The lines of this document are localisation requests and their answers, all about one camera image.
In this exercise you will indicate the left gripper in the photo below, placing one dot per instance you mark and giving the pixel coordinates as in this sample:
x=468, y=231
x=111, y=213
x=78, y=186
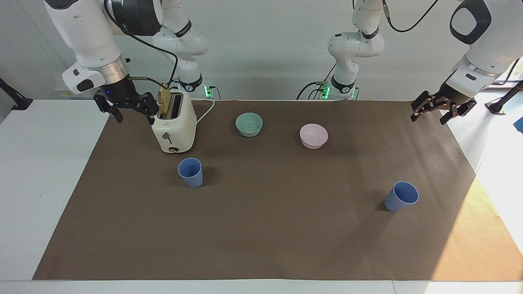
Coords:
x=455, y=96

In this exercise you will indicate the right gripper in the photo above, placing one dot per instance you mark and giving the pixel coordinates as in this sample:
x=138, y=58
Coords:
x=120, y=92

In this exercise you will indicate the toast slice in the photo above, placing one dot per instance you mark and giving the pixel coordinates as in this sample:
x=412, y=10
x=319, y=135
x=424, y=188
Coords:
x=165, y=101

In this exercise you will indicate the cream white toaster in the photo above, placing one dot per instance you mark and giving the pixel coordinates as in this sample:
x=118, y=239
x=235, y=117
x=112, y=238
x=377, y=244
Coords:
x=175, y=130

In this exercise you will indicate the black stand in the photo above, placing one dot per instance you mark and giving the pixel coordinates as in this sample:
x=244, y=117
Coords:
x=16, y=101
x=504, y=100

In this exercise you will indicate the blue cup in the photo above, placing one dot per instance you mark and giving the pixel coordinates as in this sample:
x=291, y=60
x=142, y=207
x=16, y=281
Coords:
x=401, y=198
x=191, y=173

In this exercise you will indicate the green bowl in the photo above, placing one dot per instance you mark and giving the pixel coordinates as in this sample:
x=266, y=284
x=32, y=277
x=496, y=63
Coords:
x=249, y=124

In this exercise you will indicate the pink bowl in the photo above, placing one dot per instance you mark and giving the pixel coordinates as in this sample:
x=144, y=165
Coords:
x=314, y=136

